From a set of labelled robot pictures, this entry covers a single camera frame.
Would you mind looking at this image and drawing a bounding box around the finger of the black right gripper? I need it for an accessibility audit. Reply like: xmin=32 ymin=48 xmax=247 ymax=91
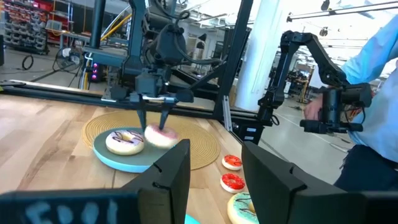
xmin=136 ymin=100 xmax=148 ymax=133
xmin=158 ymin=103 xmax=172 ymax=131

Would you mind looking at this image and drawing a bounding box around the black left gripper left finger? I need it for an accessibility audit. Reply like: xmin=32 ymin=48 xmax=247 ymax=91
xmin=121 ymin=139 xmax=191 ymax=224

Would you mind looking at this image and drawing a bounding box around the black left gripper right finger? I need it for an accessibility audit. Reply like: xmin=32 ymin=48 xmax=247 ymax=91
xmin=241 ymin=141 xmax=348 ymax=224

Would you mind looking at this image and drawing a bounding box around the large pink iced donut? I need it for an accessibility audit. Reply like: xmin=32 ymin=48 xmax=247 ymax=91
xmin=144 ymin=123 xmax=180 ymax=149

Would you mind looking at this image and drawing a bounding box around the large teal iced donut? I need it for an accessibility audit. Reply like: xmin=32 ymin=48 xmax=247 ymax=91
xmin=226 ymin=192 xmax=261 ymax=224

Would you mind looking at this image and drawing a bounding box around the small red iced donut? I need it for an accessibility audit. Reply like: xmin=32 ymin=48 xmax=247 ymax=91
xmin=221 ymin=154 xmax=244 ymax=172
xmin=220 ymin=172 xmax=246 ymax=194

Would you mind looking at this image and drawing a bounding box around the large white chocolate-drizzled donut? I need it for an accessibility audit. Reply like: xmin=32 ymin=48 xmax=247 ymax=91
xmin=104 ymin=129 xmax=146 ymax=156

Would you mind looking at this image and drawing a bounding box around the grey-green round plate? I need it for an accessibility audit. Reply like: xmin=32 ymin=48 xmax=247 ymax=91
xmin=92 ymin=126 xmax=175 ymax=174

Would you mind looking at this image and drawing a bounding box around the round woven tan placemat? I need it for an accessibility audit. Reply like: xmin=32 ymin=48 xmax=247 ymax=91
xmin=81 ymin=110 xmax=221 ymax=171

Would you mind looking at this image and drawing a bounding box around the computer with pink lights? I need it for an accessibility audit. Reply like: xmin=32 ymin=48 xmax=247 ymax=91
xmin=88 ymin=60 xmax=104 ymax=83

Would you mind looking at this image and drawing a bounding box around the black floor fan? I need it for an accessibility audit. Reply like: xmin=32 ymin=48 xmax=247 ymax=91
xmin=52 ymin=46 xmax=85 ymax=73

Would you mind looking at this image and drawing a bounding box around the person's hand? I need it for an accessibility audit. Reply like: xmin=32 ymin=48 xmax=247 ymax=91
xmin=303 ymin=93 xmax=324 ymax=121

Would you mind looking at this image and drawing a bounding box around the white round pillar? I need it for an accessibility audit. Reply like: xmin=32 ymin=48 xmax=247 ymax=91
xmin=234 ymin=0 xmax=290 ymax=111

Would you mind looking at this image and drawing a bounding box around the person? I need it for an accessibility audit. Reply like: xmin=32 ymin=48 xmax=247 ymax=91
xmin=303 ymin=14 xmax=398 ymax=192

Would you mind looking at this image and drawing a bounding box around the shelving with storage bins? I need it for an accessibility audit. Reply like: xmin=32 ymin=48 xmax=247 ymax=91
xmin=0 ymin=0 xmax=50 ymax=55

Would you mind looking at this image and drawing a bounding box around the yellow hose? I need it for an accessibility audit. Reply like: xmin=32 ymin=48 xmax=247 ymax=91
xmin=82 ymin=14 xmax=133 ymax=91

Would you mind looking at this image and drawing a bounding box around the black aluminium table frame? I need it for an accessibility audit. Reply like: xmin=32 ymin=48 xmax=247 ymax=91
xmin=0 ymin=0 xmax=266 ymax=144

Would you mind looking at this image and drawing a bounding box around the black cable coil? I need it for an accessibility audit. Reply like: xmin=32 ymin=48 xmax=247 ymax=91
xmin=21 ymin=54 xmax=34 ymax=71

